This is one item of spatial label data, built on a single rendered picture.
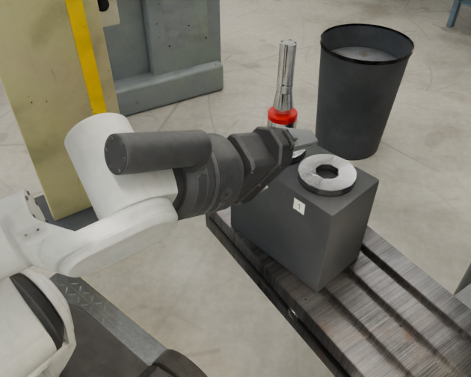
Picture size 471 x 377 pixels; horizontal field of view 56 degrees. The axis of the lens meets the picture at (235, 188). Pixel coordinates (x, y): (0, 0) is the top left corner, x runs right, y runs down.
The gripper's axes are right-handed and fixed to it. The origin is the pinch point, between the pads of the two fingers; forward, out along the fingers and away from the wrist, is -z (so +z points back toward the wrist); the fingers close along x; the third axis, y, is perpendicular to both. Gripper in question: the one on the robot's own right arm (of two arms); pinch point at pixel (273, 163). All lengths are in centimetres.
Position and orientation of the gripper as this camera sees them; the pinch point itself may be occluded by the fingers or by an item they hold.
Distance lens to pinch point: 58.7
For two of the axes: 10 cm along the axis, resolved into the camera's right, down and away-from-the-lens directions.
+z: -6.7, 1.3, -7.3
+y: -4.8, -8.2, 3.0
